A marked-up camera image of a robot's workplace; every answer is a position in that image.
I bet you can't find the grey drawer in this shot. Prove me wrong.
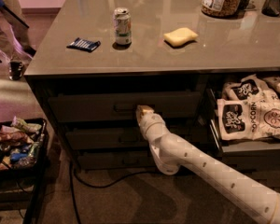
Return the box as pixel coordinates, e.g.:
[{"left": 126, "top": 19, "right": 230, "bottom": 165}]
[
  {"left": 205, "top": 89, "right": 280, "bottom": 171},
  {"left": 49, "top": 91, "right": 201, "bottom": 122},
  {"left": 64, "top": 125, "right": 190, "bottom": 151},
  {"left": 77, "top": 151, "right": 155, "bottom": 170}
]

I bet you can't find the yellow sponge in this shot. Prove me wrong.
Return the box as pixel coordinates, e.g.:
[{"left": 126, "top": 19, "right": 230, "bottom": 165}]
[{"left": 163, "top": 27, "right": 198, "bottom": 47}]

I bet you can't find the grey counter cabinet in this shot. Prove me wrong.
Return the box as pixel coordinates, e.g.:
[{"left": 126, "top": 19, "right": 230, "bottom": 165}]
[{"left": 23, "top": 0, "right": 280, "bottom": 173}]

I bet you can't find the blue snack packet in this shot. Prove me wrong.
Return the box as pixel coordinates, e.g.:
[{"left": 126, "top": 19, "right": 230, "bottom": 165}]
[{"left": 67, "top": 37, "right": 101, "bottom": 52}]

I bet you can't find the grey top drawer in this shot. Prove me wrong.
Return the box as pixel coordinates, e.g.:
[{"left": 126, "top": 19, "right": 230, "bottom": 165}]
[{"left": 49, "top": 91, "right": 201, "bottom": 122}]

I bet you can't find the black snack tray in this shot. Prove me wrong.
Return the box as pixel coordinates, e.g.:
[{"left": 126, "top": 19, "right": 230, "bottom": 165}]
[{"left": 0, "top": 118, "right": 49, "bottom": 224}]

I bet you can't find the grey bottom drawer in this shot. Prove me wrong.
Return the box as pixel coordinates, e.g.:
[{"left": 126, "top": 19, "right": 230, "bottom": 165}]
[{"left": 77, "top": 151, "right": 155, "bottom": 170}]

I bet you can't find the grey right drawer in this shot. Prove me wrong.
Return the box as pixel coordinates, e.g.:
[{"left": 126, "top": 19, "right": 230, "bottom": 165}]
[{"left": 205, "top": 89, "right": 280, "bottom": 171}]

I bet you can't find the front popcorn bag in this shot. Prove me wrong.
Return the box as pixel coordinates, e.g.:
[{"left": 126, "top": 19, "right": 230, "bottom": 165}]
[{"left": 217, "top": 99, "right": 280, "bottom": 140}]

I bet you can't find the brown snack wrapper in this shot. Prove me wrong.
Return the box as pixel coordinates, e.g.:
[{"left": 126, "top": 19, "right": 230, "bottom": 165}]
[{"left": 0, "top": 132, "right": 34, "bottom": 144}]

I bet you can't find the blue snack wrapper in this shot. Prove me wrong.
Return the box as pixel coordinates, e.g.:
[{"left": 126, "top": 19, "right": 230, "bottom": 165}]
[{"left": 10, "top": 153, "right": 27, "bottom": 162}]

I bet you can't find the green white soda can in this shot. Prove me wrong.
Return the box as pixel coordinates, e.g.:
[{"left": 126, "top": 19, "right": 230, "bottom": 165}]
[{"left": 113, "top": 7, "right": 132, "bottom": 46}]

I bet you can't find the popcorn bag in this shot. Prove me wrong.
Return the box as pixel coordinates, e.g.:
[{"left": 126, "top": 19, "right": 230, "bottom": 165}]
[
  {"left": 222, "top": 75, "right": 280, "bottom": 103},
  {"left": 217, "top": 99, "right": 280, "bottom": 140}
]

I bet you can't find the grey middle drawer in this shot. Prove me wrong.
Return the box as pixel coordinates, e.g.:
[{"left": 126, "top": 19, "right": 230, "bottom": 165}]
[{"left": 64, "top": 125, "right": 190, "bottom": 151}]

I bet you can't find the rear popcorn bag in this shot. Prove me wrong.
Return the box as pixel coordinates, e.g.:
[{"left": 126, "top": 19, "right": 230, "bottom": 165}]
[{"left": 222, "top": 75, "right": 280, "bottom": 103}]

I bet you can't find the black power cable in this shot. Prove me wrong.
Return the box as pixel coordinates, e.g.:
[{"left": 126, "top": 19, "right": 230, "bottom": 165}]
[{"left": 68, "top": 161, "right": 160, "bottom": 224}]

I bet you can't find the green snack wrapper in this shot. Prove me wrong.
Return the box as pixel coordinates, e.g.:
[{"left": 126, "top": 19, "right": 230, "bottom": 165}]
[{"left": 11, "top": 117, "right": 42, "bottom": 133}]

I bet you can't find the walking person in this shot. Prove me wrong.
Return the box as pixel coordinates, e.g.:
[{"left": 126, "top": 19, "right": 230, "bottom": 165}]
[{"left": 0, "top": 0, "right": 37, "bottom": 81}]

